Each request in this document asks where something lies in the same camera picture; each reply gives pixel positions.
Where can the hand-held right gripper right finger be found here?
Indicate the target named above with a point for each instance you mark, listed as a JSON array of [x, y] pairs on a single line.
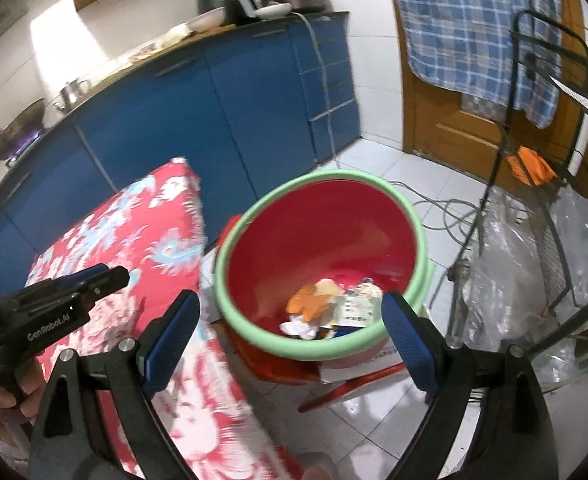
[[409, 340]]

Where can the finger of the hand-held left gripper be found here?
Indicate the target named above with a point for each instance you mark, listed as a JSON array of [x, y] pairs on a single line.
[[111, 280], [90, 272]]

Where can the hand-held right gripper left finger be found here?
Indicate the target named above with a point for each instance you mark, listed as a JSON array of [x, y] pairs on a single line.
[[171, 345]]

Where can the white printed card packet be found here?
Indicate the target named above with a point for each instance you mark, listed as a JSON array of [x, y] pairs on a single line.
[[359, 310]]

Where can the orange wrapper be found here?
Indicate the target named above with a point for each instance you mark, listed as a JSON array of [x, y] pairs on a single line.
[[308, 305]]

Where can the white paper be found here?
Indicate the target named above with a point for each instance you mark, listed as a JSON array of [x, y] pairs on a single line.
[[299, 330]]

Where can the red bucket with green rim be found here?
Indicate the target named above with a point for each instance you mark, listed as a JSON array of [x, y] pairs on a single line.
[[324, 230]]

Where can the person's left hand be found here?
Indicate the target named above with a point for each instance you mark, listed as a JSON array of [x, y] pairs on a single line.
[[9, 405]]

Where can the red floral tablecloth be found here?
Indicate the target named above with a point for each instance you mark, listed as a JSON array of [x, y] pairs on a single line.
[[139, 230]]

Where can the clear plastic bag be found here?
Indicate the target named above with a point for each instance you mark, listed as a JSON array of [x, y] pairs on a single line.
[[586, 240], [509, 280]]

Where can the gas stove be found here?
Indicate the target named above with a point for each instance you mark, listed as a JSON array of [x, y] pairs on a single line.
[[24, 152]]

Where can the dark wok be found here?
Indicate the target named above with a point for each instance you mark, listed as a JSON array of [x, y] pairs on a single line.
[[16, 127]]

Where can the steel kettle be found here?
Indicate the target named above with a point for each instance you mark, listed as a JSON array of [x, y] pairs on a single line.
[[71, 92]]

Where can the blue kitchen cabinet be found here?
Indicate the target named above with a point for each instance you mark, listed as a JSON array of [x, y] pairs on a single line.
[[174, 110]]

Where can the wooden door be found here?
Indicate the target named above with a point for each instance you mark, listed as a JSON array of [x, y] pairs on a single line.
[[439, 125]]

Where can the small patterned dish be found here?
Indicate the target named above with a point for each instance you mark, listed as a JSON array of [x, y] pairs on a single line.
[[146, 51]]

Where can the pale bag on counter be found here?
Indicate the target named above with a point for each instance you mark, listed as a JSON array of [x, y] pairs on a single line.
[[180, 33]]

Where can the white bowl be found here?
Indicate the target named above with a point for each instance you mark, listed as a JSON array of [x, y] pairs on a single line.
[[273, 11], [205, 20]]

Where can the blue plaid cloth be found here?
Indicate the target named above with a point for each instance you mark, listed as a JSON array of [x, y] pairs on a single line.
[[469, 20]]

